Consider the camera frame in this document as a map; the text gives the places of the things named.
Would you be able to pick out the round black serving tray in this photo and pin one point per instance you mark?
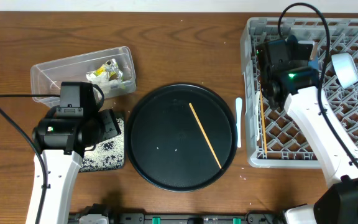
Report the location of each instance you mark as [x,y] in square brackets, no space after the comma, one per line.
[165,145]

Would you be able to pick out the black rectangular tray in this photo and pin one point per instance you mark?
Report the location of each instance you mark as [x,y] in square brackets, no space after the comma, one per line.
[107,155]

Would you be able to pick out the white napkin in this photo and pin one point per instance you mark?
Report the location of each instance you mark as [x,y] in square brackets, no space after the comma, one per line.
[106,80]

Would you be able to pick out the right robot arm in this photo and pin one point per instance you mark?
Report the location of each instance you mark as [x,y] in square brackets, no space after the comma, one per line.
[336,153]

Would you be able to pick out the grey plastic dishwasher rack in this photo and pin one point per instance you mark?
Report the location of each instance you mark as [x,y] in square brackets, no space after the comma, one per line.
[286,144]

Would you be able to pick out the dark blue plate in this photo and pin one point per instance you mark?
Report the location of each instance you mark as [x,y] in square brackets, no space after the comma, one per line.
[303,52]

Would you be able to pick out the yellow green snack wrapper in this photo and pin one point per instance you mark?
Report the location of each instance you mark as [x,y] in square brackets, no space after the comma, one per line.
[108,70]

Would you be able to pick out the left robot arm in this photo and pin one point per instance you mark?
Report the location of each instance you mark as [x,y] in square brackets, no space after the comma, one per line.
[60,141]

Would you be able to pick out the light blue saucer plate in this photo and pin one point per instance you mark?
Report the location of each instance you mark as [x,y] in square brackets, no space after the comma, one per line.
[345,69]

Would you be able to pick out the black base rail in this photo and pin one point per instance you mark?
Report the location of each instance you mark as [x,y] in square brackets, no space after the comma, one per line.
[99,213]

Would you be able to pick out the clear plastic waste bin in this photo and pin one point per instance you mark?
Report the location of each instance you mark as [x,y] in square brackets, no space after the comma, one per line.
[46,78]

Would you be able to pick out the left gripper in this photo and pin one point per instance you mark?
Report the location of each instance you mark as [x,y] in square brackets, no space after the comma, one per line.
[114,127]

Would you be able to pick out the long wooden chopstick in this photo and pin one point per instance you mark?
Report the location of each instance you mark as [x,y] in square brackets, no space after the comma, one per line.
[263,122]

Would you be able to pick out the short wooden chopstick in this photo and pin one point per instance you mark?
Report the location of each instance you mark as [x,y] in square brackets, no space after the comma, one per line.
[205,135]

